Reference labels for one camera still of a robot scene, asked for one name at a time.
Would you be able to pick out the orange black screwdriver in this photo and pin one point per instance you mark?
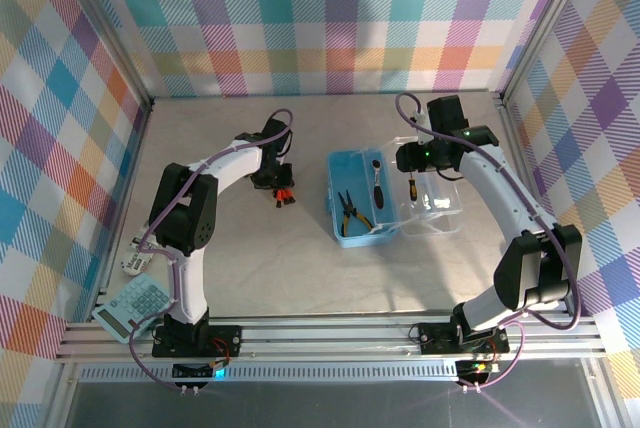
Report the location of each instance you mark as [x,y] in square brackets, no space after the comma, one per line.
[283,196]
[290,196]
[275,198]

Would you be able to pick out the yellow black screwdriver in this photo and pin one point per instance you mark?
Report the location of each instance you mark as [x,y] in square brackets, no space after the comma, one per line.
[411,189]

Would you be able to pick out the light blue plastic tool box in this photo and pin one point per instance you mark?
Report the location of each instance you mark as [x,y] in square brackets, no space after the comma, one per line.
[350,168]

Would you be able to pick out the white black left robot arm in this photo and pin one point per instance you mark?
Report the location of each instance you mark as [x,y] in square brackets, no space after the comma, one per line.
[187,293]

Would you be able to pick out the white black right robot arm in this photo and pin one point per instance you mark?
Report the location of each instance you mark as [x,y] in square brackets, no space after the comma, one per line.
[492,188]

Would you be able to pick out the small white tag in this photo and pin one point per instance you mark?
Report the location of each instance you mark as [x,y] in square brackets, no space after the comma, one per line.
[132,263]

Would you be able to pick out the light blue calculator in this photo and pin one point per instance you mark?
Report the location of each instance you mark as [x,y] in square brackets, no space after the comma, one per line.
[135,305]

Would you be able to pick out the aluminium frame side rail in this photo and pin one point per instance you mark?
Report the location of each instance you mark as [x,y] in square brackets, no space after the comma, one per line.
[519,148]
[128,188]

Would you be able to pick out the aluminium frame cross rail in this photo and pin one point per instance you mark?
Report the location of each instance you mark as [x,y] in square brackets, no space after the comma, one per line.
[325,338]

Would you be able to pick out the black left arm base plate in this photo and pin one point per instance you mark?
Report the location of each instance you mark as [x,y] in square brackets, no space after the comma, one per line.
[225,340]

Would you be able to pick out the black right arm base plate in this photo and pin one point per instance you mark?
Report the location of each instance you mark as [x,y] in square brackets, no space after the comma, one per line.
[435,338]

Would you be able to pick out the aluminium frame corner post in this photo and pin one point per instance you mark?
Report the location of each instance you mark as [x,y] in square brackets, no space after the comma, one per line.
[110,28]
[544,23]

